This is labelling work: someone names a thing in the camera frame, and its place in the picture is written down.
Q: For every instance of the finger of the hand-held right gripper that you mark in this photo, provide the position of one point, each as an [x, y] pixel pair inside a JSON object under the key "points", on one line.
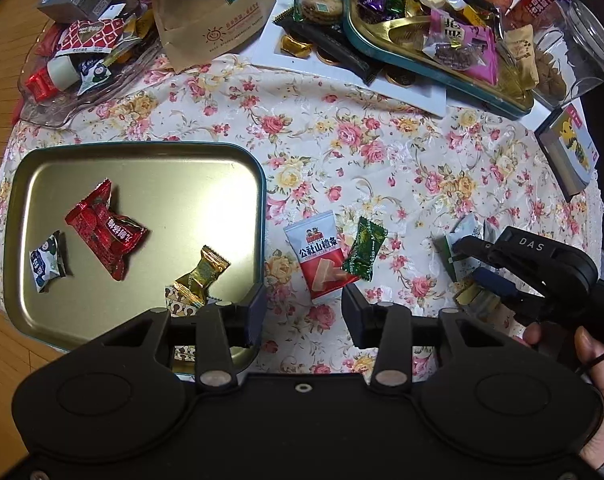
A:
{"points": [[481, 250], [494, 282]]}

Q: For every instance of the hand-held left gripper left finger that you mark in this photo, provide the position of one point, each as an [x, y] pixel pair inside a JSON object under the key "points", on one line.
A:
{"points": [[257, 310]]}

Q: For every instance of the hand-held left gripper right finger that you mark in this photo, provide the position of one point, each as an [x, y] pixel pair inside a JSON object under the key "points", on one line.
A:
{"points": [[352, 310]]}

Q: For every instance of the green white snack packet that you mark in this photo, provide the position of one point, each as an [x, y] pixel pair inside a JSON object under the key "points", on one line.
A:
{"points": [[451, 257]]}

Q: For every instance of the green foil candy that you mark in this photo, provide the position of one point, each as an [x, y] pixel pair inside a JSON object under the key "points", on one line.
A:
{"points": [[364, 247]]}

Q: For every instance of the red white snack packet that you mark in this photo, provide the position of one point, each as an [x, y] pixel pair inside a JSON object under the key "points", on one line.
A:
{"points": [[317, 255]]}

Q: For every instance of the yellow gold candy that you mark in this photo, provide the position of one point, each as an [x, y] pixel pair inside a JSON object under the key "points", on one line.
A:
{"points": [[202, 275]]}

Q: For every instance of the brown patterned white packet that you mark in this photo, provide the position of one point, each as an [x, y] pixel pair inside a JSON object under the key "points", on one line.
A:
{"points": [[179, 305]]}

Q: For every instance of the gold metal tray teal rim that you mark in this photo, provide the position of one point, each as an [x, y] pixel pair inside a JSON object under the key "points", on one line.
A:
{"points": [[182, 195]]}

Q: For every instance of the red candy packet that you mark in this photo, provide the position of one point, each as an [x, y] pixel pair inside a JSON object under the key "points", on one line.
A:
{"points": [[104, 232]]}

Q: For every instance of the blue white candy packet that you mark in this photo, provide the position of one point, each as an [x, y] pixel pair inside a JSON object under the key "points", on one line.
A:
{"points": [[44, 265]]}

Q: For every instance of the book with yellow picture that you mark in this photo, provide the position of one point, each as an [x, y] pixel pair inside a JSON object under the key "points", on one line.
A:
{"points": [[571, 150]]}

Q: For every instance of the floral tablecloth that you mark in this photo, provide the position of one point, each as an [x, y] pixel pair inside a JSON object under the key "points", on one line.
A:
{"points": [[381, 160]]}

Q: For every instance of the white rectangular tray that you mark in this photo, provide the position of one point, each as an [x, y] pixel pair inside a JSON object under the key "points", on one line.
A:
{"points": [[411, 97]]}

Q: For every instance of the gold foil chocolate coin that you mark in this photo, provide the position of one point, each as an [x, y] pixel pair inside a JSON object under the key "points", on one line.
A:
{"points": [[296, 46], [399, 77]]}

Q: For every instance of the pile of assorted candies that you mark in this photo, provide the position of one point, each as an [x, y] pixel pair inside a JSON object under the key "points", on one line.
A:
{"points": [[461, 50]]}

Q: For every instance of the clear plastic biscuit jar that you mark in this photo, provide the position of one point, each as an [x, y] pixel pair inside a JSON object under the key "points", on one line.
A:
{"points": [[576, 55]]}

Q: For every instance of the teal tray with gold inside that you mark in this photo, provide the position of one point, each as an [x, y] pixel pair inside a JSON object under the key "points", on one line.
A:
{"points": [[406, 35]]}

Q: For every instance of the red labelled canister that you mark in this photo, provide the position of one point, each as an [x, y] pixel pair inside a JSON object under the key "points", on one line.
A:
{"points": [[534, 2]]}

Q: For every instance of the black snack packet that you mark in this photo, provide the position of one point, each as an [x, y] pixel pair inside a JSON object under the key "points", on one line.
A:
{"points": [[327, 40]]}

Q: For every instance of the glass plate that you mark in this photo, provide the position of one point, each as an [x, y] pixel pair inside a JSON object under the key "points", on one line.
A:
{"points": [[82, 107]]}

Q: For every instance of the dark blue white packet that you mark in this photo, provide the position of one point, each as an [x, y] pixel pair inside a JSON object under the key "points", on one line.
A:
{"points": [[94, 72]]}

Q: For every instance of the brown paper bag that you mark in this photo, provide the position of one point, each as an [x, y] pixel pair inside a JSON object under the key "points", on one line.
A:
{"points": [[217, 25]]}

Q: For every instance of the clear tape roll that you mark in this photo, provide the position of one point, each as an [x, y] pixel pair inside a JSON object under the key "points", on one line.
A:
{"points": [[62, 72]]}

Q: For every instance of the red lattice patterned packet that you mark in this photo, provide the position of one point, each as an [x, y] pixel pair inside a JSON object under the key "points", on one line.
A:
{"points": [[89, 35]]}

